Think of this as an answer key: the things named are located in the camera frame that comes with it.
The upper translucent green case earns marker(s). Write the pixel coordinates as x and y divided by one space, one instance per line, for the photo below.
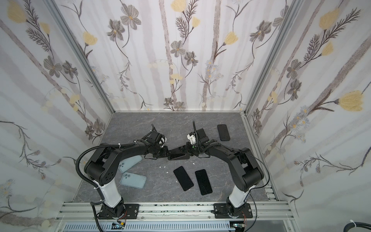
128 163

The black phone case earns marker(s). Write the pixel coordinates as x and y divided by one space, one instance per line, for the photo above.
179 157
223 132

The black phone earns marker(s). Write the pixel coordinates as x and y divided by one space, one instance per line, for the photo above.
179 151
183 178
203 182

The lower translucent green case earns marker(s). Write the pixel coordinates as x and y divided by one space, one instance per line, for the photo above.
133 180

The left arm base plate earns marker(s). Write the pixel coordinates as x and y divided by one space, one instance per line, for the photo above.
131 211

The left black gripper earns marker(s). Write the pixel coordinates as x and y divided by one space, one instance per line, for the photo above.
165 153

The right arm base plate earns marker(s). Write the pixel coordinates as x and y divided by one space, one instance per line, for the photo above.
221 210

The aluminium mounting rail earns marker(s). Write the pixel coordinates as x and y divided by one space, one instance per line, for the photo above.
203 212

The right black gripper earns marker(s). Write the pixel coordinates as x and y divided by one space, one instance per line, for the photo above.
188 149

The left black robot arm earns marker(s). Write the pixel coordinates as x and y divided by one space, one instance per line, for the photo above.
98 166

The translucent green case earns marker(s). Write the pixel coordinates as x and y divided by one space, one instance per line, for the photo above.
128 163
133 180

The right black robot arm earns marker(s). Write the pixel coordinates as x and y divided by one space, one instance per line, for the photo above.
245 170

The white perforated cable duct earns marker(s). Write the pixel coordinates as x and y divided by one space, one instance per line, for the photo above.
168 226

